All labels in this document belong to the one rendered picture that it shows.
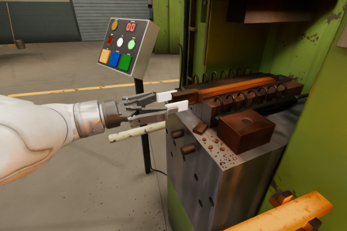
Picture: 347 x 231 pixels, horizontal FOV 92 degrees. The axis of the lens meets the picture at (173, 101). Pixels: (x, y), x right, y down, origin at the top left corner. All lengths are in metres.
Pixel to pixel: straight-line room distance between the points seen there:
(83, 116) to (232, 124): 0.37
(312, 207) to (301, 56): 0.62
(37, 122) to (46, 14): 8.75
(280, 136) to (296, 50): 0.42
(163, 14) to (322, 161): 5.12
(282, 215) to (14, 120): 0.39
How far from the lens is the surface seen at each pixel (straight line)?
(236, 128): 0.46
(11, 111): 0.30
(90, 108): 0.45
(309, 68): 0.86
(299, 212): 0.36
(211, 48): 0.76
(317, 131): 0.50
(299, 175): 0.57
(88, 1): 8.55
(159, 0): 5.35
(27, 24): 9.32
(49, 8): 8.95
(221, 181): 0.47
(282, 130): 0.62
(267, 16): 0.59
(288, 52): 0.90
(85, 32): 8.65
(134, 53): 0.87
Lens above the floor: 1.24
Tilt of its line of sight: 29 degrees down
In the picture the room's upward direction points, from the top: straight up
